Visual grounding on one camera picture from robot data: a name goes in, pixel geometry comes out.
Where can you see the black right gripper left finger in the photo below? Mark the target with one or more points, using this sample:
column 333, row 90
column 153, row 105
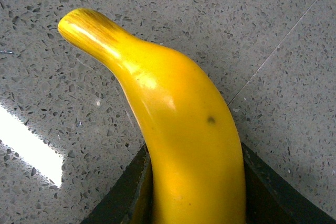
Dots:
column 130, row 198

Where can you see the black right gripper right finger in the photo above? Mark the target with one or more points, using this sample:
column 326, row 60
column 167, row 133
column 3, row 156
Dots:
column 270, row 199

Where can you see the yellow banana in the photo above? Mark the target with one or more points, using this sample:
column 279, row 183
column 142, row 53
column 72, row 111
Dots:
column 195, row 150

